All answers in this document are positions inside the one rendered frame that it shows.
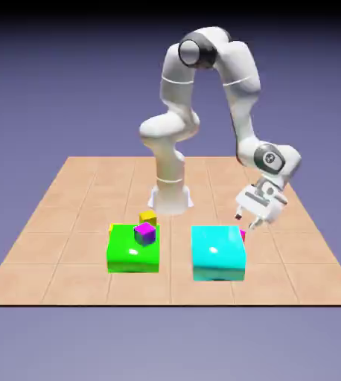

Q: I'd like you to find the large cyan box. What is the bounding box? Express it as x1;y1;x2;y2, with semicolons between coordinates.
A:
191;225;247;282

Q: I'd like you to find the small purple cube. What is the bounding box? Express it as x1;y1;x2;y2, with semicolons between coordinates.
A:
133;221;157;248

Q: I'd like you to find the small yellow cube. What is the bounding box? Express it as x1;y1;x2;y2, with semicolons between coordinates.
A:
138;210;159;228

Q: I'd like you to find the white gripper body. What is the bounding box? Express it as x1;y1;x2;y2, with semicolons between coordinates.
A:
235;184;288;224

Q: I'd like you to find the large green box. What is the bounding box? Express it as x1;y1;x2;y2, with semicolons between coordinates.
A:
106;223;161;274

